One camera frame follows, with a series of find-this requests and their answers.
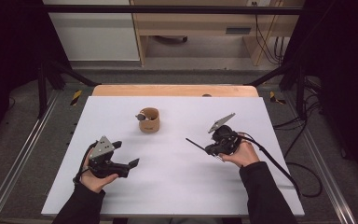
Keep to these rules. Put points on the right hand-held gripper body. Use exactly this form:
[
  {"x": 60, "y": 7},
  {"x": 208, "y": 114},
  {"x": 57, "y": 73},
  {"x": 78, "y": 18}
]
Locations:
[{"x": 227, "y": 140}]

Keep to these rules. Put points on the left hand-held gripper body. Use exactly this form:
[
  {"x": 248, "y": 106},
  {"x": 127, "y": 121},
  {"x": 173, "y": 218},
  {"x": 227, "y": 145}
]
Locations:
[{"x": 102, "y": 149}]

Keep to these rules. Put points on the thin black makeup brush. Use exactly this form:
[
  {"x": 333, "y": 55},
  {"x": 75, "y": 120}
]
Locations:
[{"x": 195, "y": 144}]

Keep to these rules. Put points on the round wooden cup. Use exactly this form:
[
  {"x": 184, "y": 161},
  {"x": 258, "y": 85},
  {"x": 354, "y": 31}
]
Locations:
[{"x": 149, "y": 126}]

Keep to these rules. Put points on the person's right hand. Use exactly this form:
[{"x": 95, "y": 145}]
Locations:
[{"x": 244, "y": 154}]

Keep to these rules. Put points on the person's left hand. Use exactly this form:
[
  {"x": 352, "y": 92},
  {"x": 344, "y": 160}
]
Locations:
[{"x": 94, "y": 183}]

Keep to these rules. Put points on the white board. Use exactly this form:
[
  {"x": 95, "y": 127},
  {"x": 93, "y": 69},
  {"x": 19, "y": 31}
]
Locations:
[{"x": 174, "y": 186}]

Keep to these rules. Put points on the black metal stand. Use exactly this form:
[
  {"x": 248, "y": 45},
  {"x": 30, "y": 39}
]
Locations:
[
  {"x": 42, "y": 93},
  {"x": 300, "y": 90}
]

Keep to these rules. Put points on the white cabinet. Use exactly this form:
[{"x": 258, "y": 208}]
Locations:
[{"x": 96, "y": 34}]

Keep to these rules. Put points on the light wooden desk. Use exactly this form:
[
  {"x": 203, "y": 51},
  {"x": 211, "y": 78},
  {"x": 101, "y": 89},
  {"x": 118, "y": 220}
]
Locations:
[{"x": 192, "y": 23}]

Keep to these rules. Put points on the black curtain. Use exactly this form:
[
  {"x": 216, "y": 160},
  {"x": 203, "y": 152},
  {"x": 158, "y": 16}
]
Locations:
[
  {"x": 341, "y": 62},
  {"x": 9, "y": 46}
]

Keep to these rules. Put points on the black metal crossbar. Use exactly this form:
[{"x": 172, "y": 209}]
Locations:
[{"x": 167, "y": 9}]

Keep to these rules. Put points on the aluminium floor rail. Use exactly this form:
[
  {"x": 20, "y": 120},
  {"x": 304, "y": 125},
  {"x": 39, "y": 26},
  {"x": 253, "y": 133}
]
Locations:
[
  {"x": 329, "y": 174},
  {"x": 21, "y": 155}
]

